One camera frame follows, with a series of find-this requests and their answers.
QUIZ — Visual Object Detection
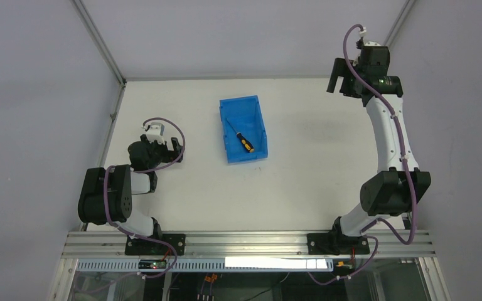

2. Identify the blue plastic storage bin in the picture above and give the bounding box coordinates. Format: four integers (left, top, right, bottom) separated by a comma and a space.
219, 95, 269, 164

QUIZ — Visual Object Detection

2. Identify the aluminium mounting rail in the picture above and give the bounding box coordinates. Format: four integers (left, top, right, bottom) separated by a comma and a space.
62, 230, 436, 259

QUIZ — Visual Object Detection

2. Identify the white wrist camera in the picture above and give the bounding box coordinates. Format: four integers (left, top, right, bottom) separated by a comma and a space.
356, 38, 382, 50
142, 122, 166, 145

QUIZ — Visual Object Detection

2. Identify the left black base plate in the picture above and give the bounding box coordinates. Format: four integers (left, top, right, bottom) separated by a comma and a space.
124, 234, 186, 256

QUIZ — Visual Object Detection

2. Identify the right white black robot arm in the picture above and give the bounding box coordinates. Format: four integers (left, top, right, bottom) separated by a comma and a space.
326, 43, 431, 255

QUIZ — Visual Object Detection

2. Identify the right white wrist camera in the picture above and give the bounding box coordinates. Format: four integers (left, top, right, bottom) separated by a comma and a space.
356, 38, 382, 50

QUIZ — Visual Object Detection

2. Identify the yellow black handled screwdriver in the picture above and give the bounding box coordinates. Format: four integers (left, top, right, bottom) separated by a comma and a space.
226, 119, 255, 153

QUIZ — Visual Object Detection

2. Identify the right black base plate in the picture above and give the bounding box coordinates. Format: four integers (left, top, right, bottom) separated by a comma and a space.
306, 232, 370, 256

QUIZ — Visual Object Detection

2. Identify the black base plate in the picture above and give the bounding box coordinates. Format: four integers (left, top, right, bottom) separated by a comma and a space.
306, 232, 370, 256
124, 234, 186, 256

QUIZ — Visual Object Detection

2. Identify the perforated grey cable duct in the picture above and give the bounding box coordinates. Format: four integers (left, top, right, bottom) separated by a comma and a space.
77, 256, 334, 273

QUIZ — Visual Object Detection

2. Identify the small green circuit board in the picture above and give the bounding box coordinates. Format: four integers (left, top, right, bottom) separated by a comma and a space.
138, 260, 168, 270

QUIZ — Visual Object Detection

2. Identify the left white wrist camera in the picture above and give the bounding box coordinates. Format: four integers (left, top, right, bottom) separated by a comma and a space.
142, 122, 166, 145

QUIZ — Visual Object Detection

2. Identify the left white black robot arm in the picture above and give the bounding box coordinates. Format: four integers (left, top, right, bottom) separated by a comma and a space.
77, 134, 183, 240

